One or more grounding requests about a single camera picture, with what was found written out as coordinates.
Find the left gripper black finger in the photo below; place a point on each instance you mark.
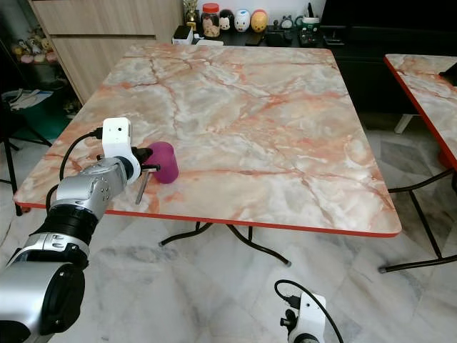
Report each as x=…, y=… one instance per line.
x=152, y=167

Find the purple cup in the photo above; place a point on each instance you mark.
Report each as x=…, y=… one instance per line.
x=164, y=163

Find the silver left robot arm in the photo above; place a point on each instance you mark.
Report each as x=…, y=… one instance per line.
x=93, y=196

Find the silver metal rod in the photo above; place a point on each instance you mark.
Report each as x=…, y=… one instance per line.
x=145, y=189

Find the black metal table legs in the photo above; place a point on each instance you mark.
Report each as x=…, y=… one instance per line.
x=257, y=244
x=418, y=264

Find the green bin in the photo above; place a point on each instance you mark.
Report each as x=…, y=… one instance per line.
x=46, y=118

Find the light wooden cabinet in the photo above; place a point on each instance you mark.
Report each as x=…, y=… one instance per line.
x=100, y=36

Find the white box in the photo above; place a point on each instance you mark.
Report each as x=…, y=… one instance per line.
x=183, y=33

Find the red-lidded clear jar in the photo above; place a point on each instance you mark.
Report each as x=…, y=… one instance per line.
x=211, y=21

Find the gold trophy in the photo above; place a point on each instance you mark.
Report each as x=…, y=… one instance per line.
x=191, y=11

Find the black round toy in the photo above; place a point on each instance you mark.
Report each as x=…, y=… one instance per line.
x=226, y=21

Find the white round toy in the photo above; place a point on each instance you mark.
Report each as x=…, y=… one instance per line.
x=241, y=20

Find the yellow round toy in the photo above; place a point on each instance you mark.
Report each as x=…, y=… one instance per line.
x=258, y=21

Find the green mug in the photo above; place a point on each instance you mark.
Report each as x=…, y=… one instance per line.
x=310, y=24

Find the black television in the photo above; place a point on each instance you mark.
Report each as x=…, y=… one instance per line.
x=393, y=11

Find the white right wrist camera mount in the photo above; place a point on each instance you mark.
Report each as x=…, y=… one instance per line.
x=310, y=318

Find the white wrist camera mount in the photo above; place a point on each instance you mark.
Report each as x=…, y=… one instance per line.
x=310, y=318
x=116, y=134

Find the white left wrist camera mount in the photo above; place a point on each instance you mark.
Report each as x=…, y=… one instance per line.
x=116, y=134

